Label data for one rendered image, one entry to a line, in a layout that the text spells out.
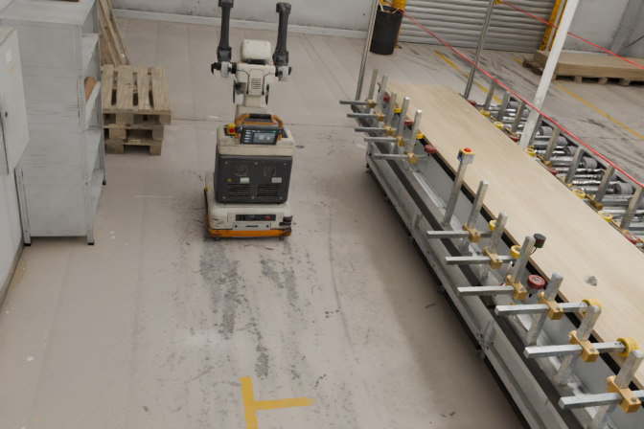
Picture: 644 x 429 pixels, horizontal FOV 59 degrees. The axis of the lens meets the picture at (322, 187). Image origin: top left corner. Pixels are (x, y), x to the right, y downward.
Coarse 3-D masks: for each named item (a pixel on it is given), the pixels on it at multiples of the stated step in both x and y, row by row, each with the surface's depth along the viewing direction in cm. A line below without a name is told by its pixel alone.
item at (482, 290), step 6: (462, 288) 276; (468, 288) 277; (474, 288) 278; (480, 288) 278; (486, 288) 279; (492, 288) 280; (498, 288) 280; (504, 288) 281; (510, 288) 282; (528, 288) 284; (462, 294) 275; (468, 294) 276; (474, 294) 277; (480, 294) 278; (486, 294) 279; (492, 294) 280; (498, 294) 281; (504, 294) 282
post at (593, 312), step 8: (592, 312) 231; (600, 312) 231; (584, 320) 236; (592, 320) 233; (584, 328) 236; (592, 328) 236; (584, 336) 237; (568, 360) 245; (576, 360) 244; (560, 368) 250; (568, 368) 246; (560, 376) 250; (568, 376) 249
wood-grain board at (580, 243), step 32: (416, 96) 508; (448, 96) 521; (448, 128) 449; (480, 128) 460; (448, 160) 396; (480, 160) 404; (512, 160) 412; (512, 192) 366; (544, 192) 373; (512, 224) 330; (544, 224) 336; (576, 224) 341; (608, 224) 347; (544, 256) 305; (576, 256) 310; (608, 256) 315; (640, 256) 320; (576, 288) 283; (608, 288) 287; (640, 288) 291; (608, 320) 264; (640, 320) 268; (608, 352) 249; (640, 384) 231
